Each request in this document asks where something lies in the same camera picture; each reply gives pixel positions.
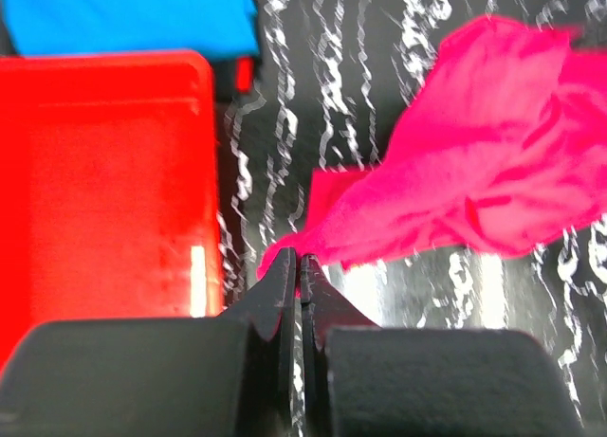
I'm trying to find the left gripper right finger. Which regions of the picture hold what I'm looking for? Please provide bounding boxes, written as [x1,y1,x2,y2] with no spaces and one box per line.
[300,256,584,436]

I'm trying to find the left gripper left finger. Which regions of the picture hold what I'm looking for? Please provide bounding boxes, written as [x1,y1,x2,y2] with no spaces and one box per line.
[1,249,297,436]

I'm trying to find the blue folded t shirt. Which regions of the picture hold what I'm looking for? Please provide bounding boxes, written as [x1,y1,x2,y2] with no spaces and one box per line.
[2,0,260,61]

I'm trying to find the pink t shirt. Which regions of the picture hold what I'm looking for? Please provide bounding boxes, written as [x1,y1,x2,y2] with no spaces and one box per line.
[259,16,606,272]

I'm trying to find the red plastic bin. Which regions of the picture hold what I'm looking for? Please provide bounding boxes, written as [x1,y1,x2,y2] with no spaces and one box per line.
[1,51,224,360]

